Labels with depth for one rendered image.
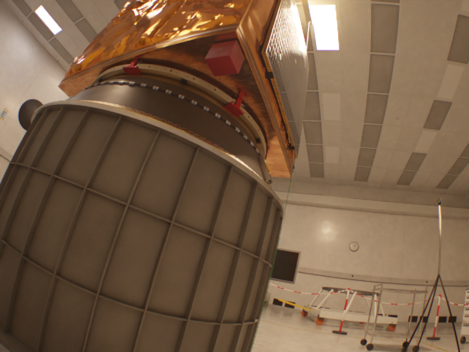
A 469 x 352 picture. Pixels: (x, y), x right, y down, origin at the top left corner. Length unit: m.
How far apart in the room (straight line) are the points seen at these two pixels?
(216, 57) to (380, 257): 9.45
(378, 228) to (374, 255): 1.08
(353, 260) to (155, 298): 9.15
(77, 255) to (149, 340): 0.45
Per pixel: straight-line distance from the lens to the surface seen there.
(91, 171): 1.13
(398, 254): 10.28
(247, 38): 1.52
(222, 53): 1.33
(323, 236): 10.00
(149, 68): 1.72
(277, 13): 2.13
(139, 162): 1.10
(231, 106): 1.68
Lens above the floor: 0.62
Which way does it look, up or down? 23 degrees up
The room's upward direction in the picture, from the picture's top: 16 degrees clockwise
